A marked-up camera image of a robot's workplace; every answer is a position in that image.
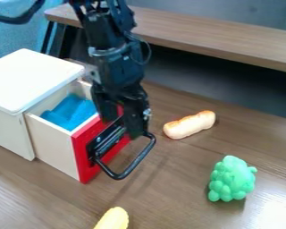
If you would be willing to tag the blue cloth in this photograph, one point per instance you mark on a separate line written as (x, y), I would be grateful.
(71, 111)

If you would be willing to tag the yellow toy corn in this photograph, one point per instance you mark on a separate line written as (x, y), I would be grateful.
(113, 219)

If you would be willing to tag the wooden bench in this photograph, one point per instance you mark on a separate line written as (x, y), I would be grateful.
(213, 32)

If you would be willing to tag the green toy grapes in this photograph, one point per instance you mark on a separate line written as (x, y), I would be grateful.
(231, 179)

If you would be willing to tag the drawer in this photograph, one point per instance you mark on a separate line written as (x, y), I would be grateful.
(56, 143)

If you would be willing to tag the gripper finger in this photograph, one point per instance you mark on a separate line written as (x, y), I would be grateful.
(107, 107)
(135, 119)

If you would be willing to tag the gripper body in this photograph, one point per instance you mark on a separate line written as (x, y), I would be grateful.
(117, 73)

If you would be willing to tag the cabinet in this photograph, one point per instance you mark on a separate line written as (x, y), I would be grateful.
(26, 77)

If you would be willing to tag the toy bread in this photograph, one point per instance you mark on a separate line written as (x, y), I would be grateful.
(189, 124)

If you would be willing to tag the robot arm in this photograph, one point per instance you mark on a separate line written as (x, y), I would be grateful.
(103, 27)

